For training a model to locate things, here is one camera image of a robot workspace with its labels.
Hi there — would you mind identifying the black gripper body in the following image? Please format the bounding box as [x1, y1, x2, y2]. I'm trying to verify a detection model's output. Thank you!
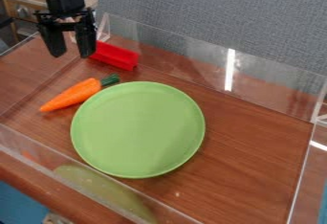
[35, 8, 96, 32]

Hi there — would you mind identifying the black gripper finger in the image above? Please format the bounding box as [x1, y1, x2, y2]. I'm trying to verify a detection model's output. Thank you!
[38, 24, 67, 57]
[75, 19, 98, 58]

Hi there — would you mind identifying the orange toy carrot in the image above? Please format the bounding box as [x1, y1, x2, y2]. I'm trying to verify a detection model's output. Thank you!
[40, 74, 120, 112]

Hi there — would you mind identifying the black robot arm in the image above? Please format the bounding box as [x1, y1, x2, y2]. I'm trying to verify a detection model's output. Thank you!
[35, 0, 98, 58]

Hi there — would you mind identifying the green round plate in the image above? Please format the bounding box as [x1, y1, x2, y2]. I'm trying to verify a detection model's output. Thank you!
[71, 81, 206, 179]

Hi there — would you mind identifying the red plastic block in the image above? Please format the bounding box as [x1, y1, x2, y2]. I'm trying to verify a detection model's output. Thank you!
[91, 41, 139, 71]

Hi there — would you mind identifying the clear acrylic triangular bracket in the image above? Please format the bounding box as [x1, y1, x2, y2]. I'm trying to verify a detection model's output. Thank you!
[68, 12, 112, 44]

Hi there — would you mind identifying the clear acrylic enclosure wall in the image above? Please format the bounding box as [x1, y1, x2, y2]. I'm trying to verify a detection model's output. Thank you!
[0, 17, 327, 224]

